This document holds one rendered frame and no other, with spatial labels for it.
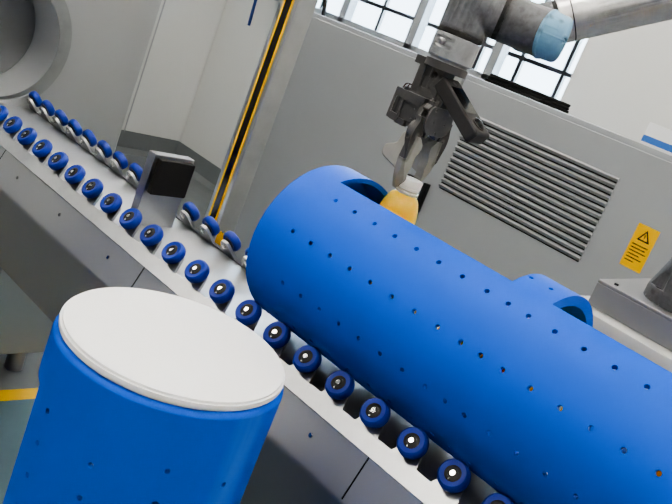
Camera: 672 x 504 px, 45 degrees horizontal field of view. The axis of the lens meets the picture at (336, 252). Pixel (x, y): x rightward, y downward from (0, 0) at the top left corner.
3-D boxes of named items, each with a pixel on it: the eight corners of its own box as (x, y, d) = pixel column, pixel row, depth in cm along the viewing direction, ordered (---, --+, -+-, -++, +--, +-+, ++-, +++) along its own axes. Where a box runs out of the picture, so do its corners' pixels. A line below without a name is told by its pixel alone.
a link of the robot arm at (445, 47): (489, 50, 130) (461, 38, 124) (477, 77, 132) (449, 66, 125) (453, 36, 135) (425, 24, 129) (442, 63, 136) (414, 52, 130)
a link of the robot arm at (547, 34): (571, 18, 133) (508, -7, 134) (579, 16, 123) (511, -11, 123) (550, 64, 136) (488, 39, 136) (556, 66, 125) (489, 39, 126)
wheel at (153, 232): (156, 225, 156) (151, 218, 155) (169, 235, 153) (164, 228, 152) (138, 241, 155) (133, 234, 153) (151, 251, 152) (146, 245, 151)
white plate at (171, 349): (291, 334, 113) (288, 342, 113) (98, 266, 110) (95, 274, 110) (279, 432, 86) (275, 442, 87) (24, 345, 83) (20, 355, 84)
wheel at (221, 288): (225, 279, 143) (221, 272, 141) (241, 291, 140) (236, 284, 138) (207, 297, 141) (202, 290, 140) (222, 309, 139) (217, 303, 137)
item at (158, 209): (165, 223, 175) (188, 156, 171) (176, 231, 173) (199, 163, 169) (126, 219, 167) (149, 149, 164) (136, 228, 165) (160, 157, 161)
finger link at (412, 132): (407, 160, 134) (433, 113, 133) (415, 164, 133) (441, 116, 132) (392, 151, 130) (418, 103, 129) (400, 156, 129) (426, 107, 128)
